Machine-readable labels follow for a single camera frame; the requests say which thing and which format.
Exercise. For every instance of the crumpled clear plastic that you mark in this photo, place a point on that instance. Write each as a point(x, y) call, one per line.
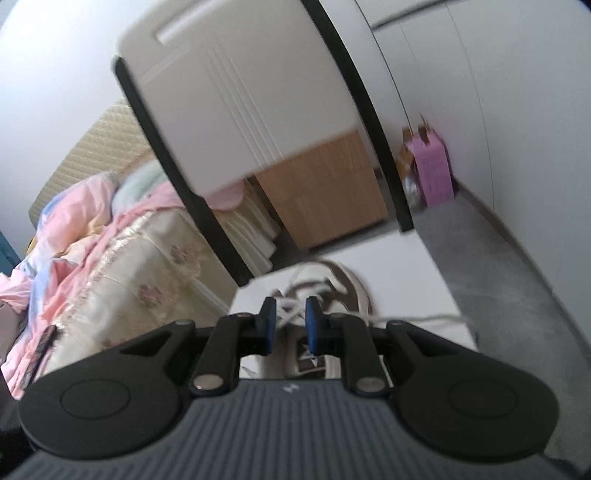
point(412, 193)

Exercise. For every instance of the pink pastel duvet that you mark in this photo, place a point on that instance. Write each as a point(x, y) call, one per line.
point(78, 217)

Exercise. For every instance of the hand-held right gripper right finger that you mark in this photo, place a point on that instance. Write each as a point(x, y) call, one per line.
point(311, 330)

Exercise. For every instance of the white shoelace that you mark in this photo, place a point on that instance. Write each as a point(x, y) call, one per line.
point(318, 288)

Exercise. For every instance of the blue curtain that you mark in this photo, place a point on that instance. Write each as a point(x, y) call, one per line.
point(8, 254)

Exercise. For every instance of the black remote control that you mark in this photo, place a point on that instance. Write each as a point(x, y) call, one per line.
point(42, 353)

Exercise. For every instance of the white and brown sneaker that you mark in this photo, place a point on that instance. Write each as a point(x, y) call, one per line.
point(346, 286)

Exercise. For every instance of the cream quilted bed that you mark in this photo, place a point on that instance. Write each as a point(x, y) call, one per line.
point(138, 263)

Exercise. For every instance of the pink carton box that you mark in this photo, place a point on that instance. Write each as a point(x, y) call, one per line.
point(434, 170)

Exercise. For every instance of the pastel pillow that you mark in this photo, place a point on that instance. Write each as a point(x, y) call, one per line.
point(138, 184)

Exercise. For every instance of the brown cardboard box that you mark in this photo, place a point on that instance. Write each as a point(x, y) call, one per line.
point(408, 152)

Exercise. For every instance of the white chair with black frame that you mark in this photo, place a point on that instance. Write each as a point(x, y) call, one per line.
point(240, 92)

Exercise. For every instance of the wooden nightstand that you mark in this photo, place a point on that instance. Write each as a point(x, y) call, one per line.
point(323, 198)

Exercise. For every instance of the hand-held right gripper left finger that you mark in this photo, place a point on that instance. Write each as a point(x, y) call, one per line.
point(270, 327)

